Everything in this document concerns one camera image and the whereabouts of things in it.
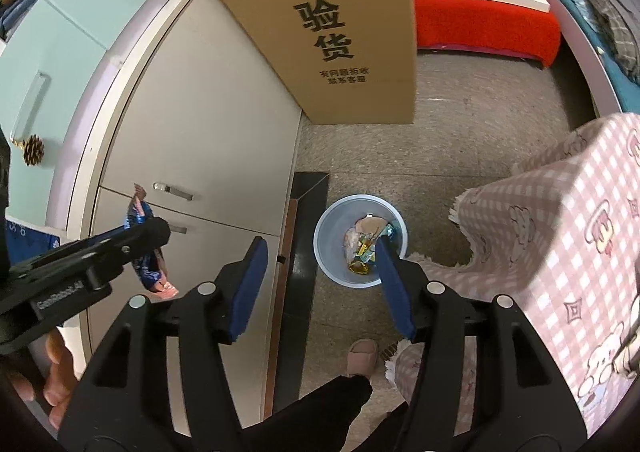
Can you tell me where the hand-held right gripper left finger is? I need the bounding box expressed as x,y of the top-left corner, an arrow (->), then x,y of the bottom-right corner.
57,236 -> 269,452

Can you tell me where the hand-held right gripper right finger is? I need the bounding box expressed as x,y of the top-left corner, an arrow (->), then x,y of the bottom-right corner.
375,238 -> 587,452

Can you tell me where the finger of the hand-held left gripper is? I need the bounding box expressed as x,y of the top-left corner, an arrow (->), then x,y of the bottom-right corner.
90,218 -> 172,285

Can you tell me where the dark blue snack wrapper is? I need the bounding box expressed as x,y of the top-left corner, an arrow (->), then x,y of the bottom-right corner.
124,184 -> 180,302

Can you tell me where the light blue trash bin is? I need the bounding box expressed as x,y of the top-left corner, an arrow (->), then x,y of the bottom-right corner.
313,194 -> 407,289

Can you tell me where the person's left hand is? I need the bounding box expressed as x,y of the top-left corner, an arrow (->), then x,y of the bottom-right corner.
10,332 -> 79,428

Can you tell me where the yellow wrapper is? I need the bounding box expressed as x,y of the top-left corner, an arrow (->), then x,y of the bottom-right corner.
349,239 -> 377,274

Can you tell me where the black board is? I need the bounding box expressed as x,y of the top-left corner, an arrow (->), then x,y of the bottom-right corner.
272,172 -> 331,420

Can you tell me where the crumpled pink plastic bag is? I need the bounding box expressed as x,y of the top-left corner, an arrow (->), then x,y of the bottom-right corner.
344,226 -> 367,253

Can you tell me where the beige slipper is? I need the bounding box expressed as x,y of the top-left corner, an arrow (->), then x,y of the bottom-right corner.
346,338 -> 379,379

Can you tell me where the beige and mint cabinet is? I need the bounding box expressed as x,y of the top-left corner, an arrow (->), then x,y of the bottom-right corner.
0,0 -> 331,425

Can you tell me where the person's black trouser leg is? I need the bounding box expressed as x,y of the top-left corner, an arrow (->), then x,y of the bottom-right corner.
240,374 -> 412,452

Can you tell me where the brown pine cone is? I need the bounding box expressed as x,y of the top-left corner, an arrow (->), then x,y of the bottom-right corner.
22,134 -> 46,166

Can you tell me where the pink checked tablecloth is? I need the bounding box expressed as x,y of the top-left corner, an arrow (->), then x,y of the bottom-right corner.
385,112 -> 640,438

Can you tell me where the brown cardboard box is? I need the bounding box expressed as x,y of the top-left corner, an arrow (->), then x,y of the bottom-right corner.
195,0 -> 417,125

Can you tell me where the red bench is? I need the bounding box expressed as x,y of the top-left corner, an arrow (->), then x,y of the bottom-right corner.
412,0 -> 562,68

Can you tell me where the teal patterned bed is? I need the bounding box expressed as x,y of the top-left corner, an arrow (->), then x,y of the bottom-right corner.
542,0 -> 640,114

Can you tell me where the grey folded blanket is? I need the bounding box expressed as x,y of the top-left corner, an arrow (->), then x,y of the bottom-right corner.
562,0 -> 640,85

